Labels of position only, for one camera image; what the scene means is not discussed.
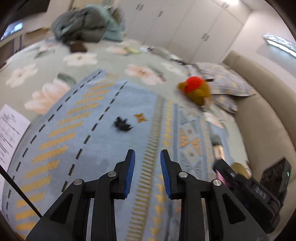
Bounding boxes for dark brown cloth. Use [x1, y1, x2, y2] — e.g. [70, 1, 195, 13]
[69, 42, 88, 53]

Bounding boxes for grey green crumpled duvet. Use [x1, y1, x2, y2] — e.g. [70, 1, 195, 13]
[51, 4, 125, 43]

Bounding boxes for black wall television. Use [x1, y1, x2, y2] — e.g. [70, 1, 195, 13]
[13, 0, 50, 21]

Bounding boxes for brown plush toy red hat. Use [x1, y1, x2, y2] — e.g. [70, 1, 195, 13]
[178, 76, 211, 106]

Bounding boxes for lower patterned pillow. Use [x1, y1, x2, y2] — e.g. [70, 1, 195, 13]
[207, 94, 238, 114]

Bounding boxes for patterned pillow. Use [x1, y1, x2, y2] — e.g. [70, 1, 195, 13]
[185, 62, 256, 97]
[207, 94, 238, 114]

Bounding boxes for blue patterned blanket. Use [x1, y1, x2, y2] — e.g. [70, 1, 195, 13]
[8, 71, 228, 240]

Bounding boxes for white wardrobe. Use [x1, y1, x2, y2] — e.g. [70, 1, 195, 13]
[120, 0, 251, 63]

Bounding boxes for white printed paper sheet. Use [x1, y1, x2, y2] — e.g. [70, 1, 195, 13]
[0, 104, 30, 171]

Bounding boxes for pink tan tube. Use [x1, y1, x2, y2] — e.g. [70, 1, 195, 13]
[211, 135, 252, 186]

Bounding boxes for small items by pillows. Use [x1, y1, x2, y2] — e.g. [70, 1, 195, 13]
[123, 45, 185, 65]

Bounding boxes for upper patterned pillow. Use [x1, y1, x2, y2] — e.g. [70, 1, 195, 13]
[185, 62, 256, 97]

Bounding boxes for black cable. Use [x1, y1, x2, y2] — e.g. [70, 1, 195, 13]
[0, 165, 43, 218]

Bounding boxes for black action figure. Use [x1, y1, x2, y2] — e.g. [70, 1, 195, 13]
[114, 116, 133, 132]

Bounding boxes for beige padded headboard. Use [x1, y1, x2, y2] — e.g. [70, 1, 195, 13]
[222, 50, 296, 209]

